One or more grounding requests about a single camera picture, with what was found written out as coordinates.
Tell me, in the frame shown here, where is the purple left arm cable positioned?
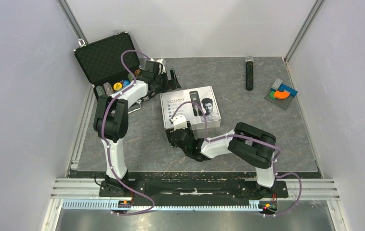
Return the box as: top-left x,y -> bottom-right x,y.
101,50 -> 156,217

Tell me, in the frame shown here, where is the white clipper kit box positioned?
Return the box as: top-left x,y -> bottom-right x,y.
160,86 -> 222,130

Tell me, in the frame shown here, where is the colourful building block set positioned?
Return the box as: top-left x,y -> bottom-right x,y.
264,78 -> 298,110

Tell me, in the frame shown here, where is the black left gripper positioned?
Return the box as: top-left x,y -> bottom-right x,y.
154,69 -> 182,95

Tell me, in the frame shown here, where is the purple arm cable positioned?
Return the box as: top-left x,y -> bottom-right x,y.
169,101 -> 303,218
101,50 -> 156,217

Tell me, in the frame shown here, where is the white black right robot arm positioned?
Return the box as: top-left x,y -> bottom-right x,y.
166,122 -> 279,196

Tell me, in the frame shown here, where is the black glitter tube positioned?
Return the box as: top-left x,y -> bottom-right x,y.
245,56 -> 254,91

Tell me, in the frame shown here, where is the black poker chip case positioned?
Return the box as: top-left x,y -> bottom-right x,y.
74,32 -> 141,100

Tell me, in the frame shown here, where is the aluminium frame rail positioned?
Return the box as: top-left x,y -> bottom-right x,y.
41,178 -> 347,231

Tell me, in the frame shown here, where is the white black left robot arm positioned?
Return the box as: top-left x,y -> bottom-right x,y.
93,59 -> 181,196

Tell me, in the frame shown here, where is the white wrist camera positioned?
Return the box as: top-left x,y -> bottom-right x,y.
154,58 -> 166,74
170,113 -> 188,131

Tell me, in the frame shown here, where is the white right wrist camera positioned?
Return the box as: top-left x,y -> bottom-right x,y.
170,113 -> 188,131

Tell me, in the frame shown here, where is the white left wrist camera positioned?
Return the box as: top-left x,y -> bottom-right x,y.
154,58 -> 166,74

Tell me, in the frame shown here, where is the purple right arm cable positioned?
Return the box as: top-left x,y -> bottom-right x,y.
169,101 -> 303,218

